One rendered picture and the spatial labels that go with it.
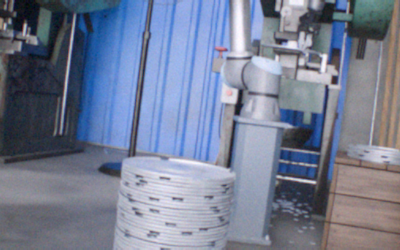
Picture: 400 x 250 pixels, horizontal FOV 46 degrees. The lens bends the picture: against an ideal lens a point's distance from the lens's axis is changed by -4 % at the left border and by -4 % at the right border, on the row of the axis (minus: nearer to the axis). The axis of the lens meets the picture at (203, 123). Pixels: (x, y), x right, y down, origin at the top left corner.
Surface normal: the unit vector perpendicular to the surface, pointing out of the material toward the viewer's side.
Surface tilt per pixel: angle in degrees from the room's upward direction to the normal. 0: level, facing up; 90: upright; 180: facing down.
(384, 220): 90
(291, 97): 90
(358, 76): 90
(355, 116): 90
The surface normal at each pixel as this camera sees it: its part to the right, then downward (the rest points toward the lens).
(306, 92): -0.23, 0.02
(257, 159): 0.03, 0.06
